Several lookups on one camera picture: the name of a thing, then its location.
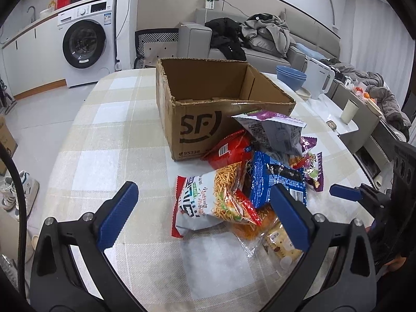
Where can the light blue cloth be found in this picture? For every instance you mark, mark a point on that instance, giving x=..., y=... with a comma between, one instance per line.
x=307, y=51

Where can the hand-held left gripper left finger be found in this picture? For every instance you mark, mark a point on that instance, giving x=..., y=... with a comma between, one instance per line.
x=118, y=214

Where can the white wall socket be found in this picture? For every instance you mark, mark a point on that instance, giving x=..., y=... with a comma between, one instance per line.
x=212, y=1

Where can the white counter cabinet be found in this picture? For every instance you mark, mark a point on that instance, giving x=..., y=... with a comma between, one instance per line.
x=35, y=55

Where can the black jacket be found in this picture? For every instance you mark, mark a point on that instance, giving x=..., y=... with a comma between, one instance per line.
x=227, y=37

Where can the orange fruits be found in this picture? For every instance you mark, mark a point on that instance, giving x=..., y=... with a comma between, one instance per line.
x=362, y=93

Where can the blue snack packet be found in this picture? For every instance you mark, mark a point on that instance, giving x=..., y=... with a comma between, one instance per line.
x=263, y=182

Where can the grey blanket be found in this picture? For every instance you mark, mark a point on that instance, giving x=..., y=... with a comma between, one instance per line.
x=386, y=100

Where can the white low table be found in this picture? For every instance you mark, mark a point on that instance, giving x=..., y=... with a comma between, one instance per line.
x=357, y=130

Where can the white electric kettle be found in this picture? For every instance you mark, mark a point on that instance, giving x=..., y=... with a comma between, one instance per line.
x=318, y=78

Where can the yellow bottle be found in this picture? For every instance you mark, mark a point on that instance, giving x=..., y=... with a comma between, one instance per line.
x=52, y=4

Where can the small brown cardboard box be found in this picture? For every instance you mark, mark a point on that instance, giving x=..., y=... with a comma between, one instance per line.
x=7, y=143

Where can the clear-wrapped orange floss cake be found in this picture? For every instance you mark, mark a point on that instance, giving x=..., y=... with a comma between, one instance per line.
x=256, y=230

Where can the red chips bag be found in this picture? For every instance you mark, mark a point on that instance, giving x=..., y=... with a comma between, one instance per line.
x=227, y=152

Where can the patterned black white chair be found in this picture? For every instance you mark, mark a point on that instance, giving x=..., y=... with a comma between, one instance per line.
x=156, y=47

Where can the grey sofa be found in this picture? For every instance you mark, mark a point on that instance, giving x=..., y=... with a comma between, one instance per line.
x=195, y=42

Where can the white sneakers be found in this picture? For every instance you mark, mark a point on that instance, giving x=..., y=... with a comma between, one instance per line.
x=9, y=191

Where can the white red crispy sticks packet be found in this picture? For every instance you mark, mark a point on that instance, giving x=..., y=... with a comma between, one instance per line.
x=195, y=208

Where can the yellow snack packet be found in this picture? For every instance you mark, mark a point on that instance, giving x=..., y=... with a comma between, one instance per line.
x=279, y=243

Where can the curved metal faucet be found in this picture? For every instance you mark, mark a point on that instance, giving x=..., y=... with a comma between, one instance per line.
x=32, y=11

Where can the grey clothes pile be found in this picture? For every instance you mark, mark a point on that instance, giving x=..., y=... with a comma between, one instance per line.
x=269, y=34

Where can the small purple snack packet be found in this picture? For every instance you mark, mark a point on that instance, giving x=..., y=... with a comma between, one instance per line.
x=317, y=175

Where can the purple grey snack bag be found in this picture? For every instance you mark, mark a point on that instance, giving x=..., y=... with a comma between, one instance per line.
x=276, y=133

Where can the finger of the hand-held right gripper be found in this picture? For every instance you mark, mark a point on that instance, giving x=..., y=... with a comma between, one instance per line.
x=344, y=192

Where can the red box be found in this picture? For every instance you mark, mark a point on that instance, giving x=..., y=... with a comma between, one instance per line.
x=66, y=1

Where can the white cup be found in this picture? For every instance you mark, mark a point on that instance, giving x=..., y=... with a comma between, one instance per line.
x=348, y=112

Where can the white washing machine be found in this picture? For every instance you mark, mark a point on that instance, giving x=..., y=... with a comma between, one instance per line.
x=86, y=44

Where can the beige plate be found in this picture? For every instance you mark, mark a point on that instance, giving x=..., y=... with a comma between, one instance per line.
x=305, y=93

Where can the person's right hand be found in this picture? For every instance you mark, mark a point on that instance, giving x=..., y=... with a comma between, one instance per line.
x=397, y=264

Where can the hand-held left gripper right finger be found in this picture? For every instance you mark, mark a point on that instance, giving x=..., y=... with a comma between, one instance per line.
x=291, y=214

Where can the blue bowl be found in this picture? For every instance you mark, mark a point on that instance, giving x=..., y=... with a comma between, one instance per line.
x=294, y=84
x=289, y=71

